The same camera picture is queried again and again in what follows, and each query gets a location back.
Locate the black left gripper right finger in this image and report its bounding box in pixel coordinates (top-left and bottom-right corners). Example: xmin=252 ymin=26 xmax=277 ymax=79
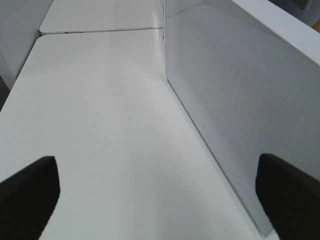
xmin=255 ymin=153 xmax=320 ymax=240

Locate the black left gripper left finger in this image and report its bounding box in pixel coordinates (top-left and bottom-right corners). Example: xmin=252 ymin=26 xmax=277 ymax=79
xmin=0 ymin=156 xmax=61 ymax=240

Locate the white microwave oven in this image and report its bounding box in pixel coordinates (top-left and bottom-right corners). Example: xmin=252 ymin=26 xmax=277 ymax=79
xmin=270 ymin=0 xmax=320 ymax=27

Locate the burger with lettuce and cheese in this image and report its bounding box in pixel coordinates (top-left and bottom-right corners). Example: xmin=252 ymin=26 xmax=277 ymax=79
xmin=310 ymin=19 xmax=320 ymax=32

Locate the white microwave door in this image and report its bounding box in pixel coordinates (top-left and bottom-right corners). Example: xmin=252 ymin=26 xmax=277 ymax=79
xmin=164 ymin=0 xmax=320 ymax=236

